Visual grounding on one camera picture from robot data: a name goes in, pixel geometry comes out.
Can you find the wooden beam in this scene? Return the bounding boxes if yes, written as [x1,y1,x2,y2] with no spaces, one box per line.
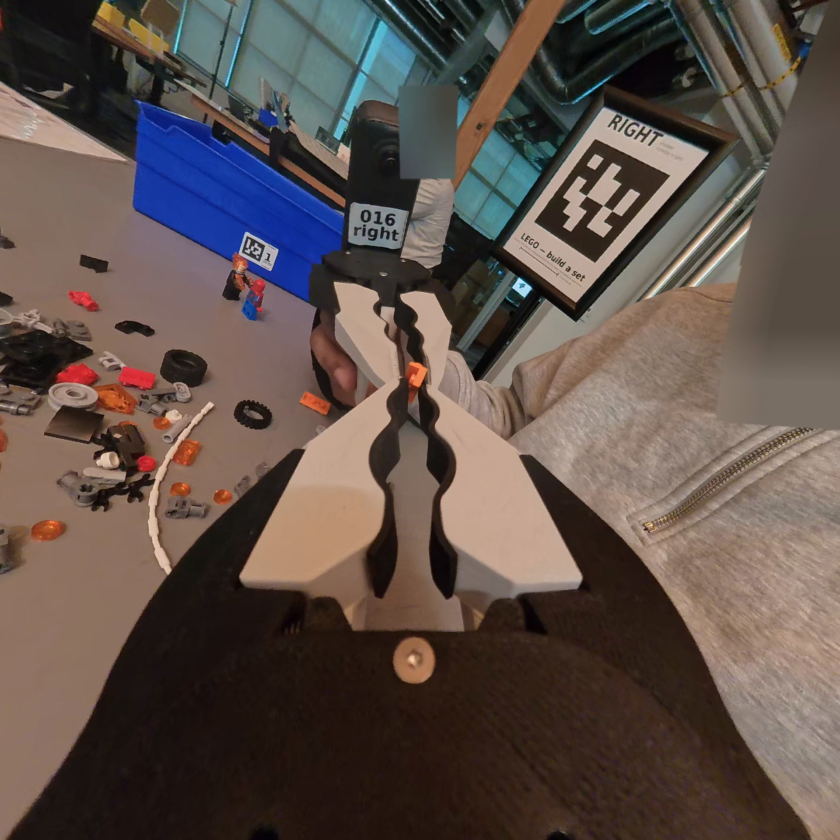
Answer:
[451,0,569,189]

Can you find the person's right hand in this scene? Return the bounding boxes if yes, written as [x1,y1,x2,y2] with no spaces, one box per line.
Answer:
[310,308,361,410]

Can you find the flame head lego minifigure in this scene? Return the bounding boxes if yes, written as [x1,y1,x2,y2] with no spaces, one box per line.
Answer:
[221,252,252,302]

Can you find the white flexible lego hose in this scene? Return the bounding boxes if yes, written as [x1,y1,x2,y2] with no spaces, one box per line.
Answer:
[147,401,216,576]

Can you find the person's right forearm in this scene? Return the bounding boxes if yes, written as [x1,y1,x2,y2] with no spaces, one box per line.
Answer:
[436,351,526,442]

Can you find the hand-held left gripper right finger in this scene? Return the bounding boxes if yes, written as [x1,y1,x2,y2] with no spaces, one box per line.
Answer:
[420,384,584,631]

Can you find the pile of mixed lego pieces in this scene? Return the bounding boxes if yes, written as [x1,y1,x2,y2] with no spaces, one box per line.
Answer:
[0,233,277,575]

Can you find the blue bin with marker sticker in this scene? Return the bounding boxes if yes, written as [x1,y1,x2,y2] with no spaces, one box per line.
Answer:
[133,100,346,304]

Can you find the large black lego plates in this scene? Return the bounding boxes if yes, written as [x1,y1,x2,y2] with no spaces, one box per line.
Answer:
[0,330,93,390]

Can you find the person's grey zip sweater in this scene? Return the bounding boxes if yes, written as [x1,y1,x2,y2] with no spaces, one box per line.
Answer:
[472,282,840,840]

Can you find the framed marker sign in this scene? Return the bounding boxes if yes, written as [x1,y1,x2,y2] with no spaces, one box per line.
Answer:
[492,85,740,324]

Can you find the white printed sheet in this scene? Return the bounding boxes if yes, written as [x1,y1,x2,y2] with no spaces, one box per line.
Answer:
[0,79,130,162]

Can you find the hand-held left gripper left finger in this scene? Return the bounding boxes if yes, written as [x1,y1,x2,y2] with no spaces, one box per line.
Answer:
[239,377,401,631]

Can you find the silver ventilation ducts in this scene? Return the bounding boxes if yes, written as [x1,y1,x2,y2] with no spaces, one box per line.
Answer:
[512,0,798,132]

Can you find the black curved lego slope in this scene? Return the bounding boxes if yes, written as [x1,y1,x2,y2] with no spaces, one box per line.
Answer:
[44,407,105,446]

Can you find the wide black lego tyre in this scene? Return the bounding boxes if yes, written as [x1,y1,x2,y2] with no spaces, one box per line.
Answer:
[159,349,210,389]

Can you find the grey lego wheel hub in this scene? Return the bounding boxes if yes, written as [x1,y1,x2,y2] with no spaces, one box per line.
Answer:
[48,382,100,413]

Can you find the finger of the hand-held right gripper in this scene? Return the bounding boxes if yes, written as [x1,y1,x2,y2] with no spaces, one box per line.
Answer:
[397,292,454,396]
[333,282,401,406]

